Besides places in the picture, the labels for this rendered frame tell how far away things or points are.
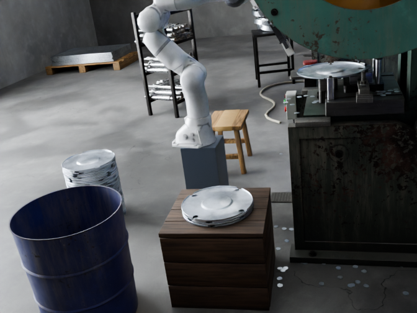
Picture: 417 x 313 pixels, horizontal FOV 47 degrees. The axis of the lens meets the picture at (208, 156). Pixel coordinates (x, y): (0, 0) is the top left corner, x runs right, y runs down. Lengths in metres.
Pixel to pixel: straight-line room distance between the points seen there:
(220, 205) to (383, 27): 0.88
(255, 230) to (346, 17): 0.80
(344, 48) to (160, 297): 1.23
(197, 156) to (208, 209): 0.51
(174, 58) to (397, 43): 1.02
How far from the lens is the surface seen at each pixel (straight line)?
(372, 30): 1.69
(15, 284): 2.49
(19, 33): 7.81
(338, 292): 2.07
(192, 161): 2.38
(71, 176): 2.65
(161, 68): 4.41
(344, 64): 2.29
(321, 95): 2.17
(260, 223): 1.84
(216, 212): 1.89
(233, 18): 8.97
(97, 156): 2.75
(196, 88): 2.22
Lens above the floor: 1.28
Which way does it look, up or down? 22 degrees down
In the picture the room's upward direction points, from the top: 7 degrees counter-clockwise
